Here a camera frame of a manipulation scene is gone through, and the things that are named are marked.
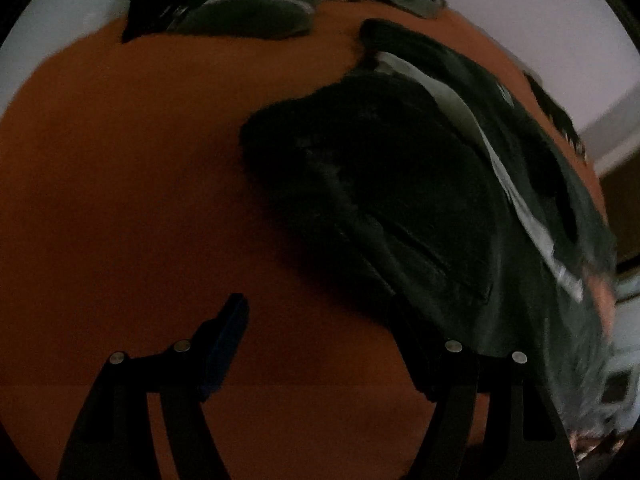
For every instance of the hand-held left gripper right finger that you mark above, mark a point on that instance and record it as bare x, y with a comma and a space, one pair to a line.
452, 375

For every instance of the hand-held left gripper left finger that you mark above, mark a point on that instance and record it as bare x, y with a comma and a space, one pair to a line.
225, 350

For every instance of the folded black printed garment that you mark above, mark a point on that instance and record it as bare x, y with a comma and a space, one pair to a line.
555, 110

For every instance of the grey-green jacket with striped cuff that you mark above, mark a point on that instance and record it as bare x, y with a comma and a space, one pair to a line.
260, 15

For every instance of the wooden door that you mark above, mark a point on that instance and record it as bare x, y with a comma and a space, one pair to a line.
622, 210

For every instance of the orange blanket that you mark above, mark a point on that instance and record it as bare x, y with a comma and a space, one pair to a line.
125, 185

